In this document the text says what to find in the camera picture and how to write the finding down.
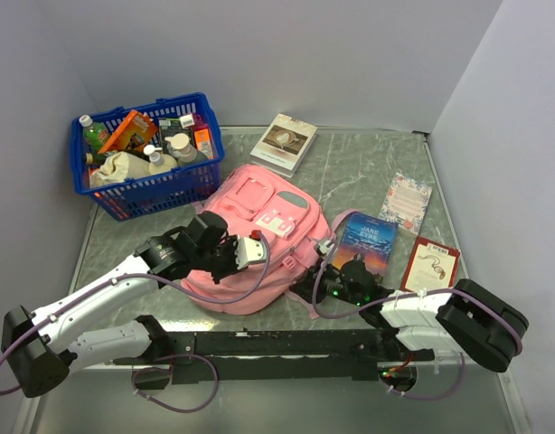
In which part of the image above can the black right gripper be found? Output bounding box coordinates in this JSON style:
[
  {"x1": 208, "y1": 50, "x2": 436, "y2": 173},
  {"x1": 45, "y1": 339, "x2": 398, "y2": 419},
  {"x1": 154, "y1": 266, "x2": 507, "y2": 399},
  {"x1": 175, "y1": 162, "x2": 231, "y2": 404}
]
[{"x1": 289, "y1": 258, "x2": 363, "y2": 307}]

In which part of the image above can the pink student backpack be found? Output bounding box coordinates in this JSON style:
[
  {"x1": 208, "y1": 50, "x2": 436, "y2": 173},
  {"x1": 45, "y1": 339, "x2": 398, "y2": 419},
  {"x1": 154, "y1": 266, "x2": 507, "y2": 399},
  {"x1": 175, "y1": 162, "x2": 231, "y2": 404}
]
[{"x1": 182, "y1": 165, "x2": 354, "y2": 316}]

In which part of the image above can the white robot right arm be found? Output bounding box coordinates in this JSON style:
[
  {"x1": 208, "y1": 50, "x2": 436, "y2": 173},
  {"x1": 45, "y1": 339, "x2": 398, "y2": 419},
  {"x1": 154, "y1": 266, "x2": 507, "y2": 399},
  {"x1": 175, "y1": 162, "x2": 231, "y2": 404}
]
[{"x1": 289, "y1": 256, "x2": 529, "y2": 373}]

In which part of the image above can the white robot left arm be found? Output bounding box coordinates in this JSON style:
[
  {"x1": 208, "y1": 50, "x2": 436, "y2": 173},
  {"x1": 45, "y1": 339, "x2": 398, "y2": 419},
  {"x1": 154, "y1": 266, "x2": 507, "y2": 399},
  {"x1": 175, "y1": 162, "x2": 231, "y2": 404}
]
[{"x1": 1, "y1": 212, "x2": 247, "y2": 398}]

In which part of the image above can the beige cloth bag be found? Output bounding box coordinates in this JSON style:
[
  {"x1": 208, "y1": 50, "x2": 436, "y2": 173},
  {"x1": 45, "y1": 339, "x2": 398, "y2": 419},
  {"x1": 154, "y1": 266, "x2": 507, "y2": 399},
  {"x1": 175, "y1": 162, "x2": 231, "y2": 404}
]
[{"x1": 89, "y1": 152, "x2": 150, "y2": 188}]

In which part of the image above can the blue Jane Eyre book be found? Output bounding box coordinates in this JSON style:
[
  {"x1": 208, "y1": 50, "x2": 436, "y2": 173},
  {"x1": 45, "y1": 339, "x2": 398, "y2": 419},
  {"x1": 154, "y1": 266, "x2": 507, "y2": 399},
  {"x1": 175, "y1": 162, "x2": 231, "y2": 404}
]
[{"x1": 331, "y1": 212, "x2": 398, "y2": 283}]

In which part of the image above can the cream lotion bottle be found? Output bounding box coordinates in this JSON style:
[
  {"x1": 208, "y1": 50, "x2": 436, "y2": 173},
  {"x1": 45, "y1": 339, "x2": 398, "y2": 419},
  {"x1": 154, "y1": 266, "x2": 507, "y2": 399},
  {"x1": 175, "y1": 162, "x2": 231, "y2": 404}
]
[{"x1": 143, "y1": 145, "x2": 177, "y2": 175}]

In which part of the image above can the red framed card book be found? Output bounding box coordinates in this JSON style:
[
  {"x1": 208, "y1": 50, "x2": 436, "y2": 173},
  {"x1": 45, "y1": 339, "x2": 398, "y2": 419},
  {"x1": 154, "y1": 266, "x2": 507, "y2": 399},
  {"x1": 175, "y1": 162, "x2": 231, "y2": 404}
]
[{"x1": 400, "y1": 236, "x2": 460, "y2": 292}]

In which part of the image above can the grey pump bottle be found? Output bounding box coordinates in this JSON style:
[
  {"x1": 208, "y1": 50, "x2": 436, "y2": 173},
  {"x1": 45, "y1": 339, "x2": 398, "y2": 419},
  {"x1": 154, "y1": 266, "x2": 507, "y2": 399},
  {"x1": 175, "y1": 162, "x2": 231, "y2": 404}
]
[{"x1": 165, "y1": 133, "x2": 208, "y2": 167}]

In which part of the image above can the floral pink notebook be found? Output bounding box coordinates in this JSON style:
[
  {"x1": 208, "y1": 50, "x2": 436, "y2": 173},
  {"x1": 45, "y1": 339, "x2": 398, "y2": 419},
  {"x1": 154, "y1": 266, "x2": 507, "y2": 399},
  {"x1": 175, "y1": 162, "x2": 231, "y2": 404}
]
[{"x1": 378, "y1": 173, "x2": 433, "y2": 236}]

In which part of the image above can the pink carton box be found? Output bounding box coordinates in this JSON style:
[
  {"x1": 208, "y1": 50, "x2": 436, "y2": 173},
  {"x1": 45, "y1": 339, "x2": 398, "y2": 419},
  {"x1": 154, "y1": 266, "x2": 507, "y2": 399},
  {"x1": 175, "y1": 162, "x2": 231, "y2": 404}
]
[{"x1": 192, "y1": 114, "x2": 215, "y2": 159}]

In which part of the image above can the black packaged box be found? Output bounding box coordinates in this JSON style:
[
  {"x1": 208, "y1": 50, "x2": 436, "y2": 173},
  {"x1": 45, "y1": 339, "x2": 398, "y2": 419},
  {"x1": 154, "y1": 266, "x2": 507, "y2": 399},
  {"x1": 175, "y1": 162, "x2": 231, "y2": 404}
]
[{"x1": 158, "y1": 114, "x2": 195, "y2": 149}]

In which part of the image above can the orange snack box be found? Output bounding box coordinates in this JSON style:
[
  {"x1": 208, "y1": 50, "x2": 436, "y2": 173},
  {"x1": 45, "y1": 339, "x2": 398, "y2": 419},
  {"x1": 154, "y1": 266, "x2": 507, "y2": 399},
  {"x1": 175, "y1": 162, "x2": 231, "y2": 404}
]
[{"x1": 99, "y1": 109, "x2": 158, "y2": 154}]

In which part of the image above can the white coffee cover book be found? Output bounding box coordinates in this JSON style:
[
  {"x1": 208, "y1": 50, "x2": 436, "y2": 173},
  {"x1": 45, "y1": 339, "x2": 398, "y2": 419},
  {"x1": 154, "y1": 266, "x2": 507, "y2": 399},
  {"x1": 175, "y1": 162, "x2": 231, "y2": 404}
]
[{"x1": 249, "y1": 114, "x2": 318, "y2": 178}]

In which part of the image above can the green drink bottle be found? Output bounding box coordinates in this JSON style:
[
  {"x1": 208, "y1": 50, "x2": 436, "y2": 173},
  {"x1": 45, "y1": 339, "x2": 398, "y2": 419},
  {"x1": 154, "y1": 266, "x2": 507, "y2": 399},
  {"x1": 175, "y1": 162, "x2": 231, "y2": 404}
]
[{"x1": 79, "y1": 115, "x2": 110, "y2": 154}]

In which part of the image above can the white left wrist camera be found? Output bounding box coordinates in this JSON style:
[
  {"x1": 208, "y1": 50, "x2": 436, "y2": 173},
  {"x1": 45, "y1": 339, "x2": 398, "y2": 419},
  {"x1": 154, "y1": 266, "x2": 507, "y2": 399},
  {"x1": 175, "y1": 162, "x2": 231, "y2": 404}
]
[{"x1": 235, "y1": 236, "x2": 268, "y2": 270}]

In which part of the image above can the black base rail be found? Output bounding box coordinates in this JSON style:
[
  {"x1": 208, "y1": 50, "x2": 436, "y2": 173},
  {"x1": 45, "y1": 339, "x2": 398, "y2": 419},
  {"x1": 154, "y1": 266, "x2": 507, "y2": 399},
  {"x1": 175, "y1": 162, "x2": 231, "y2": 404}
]
[{"x1": 115, "y1": 328, "x2": 435, "y2": 384}]

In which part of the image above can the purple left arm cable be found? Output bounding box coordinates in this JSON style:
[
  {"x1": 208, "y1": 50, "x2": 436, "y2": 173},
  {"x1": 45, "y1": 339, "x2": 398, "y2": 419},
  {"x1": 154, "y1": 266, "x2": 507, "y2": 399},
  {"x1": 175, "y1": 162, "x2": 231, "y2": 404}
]
[{"x1": 0, "y1": 231, "x2": 273, "y2": 412}]

